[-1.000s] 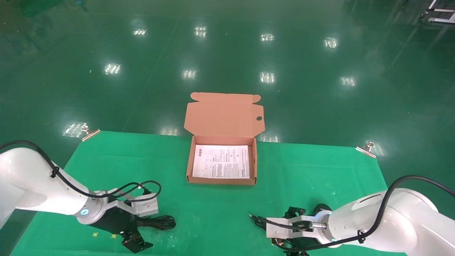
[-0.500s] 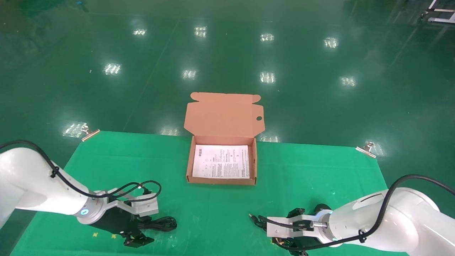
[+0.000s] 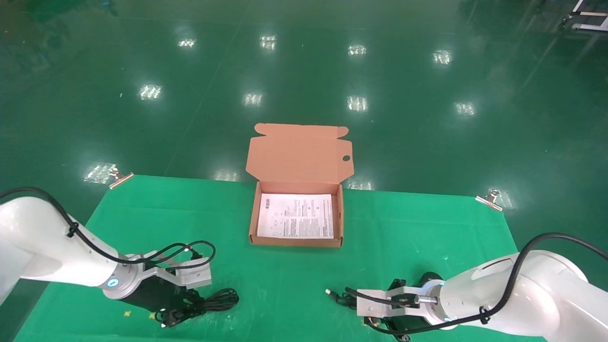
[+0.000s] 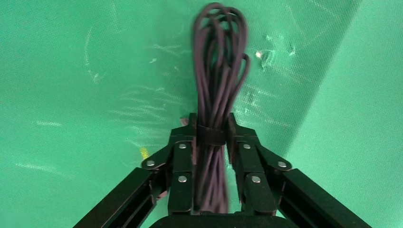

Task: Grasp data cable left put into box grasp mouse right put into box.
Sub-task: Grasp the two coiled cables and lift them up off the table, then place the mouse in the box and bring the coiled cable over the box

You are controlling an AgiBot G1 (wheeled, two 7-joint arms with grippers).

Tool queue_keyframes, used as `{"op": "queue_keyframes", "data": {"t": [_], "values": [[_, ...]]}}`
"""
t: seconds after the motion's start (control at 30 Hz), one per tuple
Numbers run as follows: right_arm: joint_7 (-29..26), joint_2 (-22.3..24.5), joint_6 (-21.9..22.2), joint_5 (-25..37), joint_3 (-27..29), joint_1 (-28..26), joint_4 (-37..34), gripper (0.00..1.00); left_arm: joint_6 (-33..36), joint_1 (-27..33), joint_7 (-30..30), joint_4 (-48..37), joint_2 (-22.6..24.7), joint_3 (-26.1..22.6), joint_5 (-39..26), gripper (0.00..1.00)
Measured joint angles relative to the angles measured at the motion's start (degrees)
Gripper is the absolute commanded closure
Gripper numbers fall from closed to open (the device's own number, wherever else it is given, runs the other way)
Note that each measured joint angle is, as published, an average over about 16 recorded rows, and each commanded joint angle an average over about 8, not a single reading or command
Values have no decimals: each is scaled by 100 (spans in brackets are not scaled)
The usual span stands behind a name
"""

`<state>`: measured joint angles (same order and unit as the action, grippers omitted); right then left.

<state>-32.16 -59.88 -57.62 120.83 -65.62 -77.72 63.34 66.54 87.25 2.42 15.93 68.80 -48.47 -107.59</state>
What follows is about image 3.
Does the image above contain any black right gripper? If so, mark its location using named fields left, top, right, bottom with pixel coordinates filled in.
left=366, top=279, right=430, bottom=342

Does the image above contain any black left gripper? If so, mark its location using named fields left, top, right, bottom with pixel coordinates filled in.
left=118, top=275, right=206, bottom=329

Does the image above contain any black data cable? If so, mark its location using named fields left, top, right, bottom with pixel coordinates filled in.
left=197, top=288, right=239, bottom=315

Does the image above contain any brown cardboard mailer box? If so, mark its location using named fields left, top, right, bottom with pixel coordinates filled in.
left=246, top=123, right=355, bottom=248

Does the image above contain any green table cloth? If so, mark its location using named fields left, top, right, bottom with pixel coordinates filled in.
left=14, top=174, right=547, bottom=342

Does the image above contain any silver binder clip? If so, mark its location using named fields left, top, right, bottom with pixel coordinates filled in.
left=108, top=167, right=134, bottom=190
left=475, top=189, right=503, bottom=211

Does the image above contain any white printed paper sheet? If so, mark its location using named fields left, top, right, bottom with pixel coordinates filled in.
left=257, top=193, right=334, bottom=239

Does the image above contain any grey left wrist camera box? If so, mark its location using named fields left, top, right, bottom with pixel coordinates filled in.
left=126, top=254, right=213, bottom=291

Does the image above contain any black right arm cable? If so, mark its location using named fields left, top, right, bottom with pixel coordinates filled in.
left=344, top=233, right=608, bottom=336

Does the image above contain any white metal frame with casters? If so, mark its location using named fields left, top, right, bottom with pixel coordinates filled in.
left=563, top=0, right=608, bottom=32

